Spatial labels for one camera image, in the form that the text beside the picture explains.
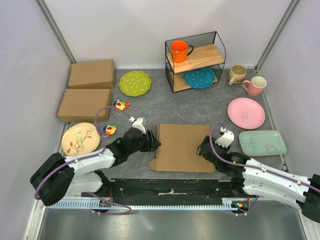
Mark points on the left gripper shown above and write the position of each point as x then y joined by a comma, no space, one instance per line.
151,145

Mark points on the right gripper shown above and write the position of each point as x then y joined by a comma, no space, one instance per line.
207,138

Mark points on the large cardboard box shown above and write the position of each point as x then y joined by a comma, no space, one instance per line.
178,150

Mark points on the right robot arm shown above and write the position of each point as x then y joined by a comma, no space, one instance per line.
250,177

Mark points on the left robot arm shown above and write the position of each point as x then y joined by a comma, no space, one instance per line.
60,175

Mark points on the closed cardboard box front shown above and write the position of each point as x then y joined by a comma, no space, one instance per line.
82,105

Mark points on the closed cardboard box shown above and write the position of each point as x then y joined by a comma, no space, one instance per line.
97,74
82,105

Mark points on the closed cardboard box rear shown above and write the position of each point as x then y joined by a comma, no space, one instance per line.
97,74

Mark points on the rainbow flower toy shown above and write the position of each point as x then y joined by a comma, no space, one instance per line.
109,129
120,105

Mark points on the mint rectangular plate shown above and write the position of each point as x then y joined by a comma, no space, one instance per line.
258,143

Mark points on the pink round plate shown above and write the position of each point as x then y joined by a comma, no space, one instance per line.
246,113

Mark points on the green dotted plate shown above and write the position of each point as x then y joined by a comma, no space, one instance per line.
135,83

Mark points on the beige bird plate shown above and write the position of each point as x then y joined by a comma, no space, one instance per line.
80,139

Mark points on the blue dotted plate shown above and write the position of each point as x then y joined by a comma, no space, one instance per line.
199,78

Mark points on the pink mug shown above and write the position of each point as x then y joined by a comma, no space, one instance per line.
255,86

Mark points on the beige ceramic mug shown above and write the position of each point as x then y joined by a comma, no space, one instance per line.
237,74

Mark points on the orange mug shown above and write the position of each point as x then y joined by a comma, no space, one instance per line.
180,49

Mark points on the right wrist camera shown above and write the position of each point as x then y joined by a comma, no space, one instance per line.
226,139

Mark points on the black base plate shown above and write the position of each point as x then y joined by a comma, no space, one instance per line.
169,192

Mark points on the black wire wooden shelf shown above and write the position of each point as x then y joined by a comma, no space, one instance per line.
204,50

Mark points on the grey cable duct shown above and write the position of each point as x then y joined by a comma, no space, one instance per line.
96,204

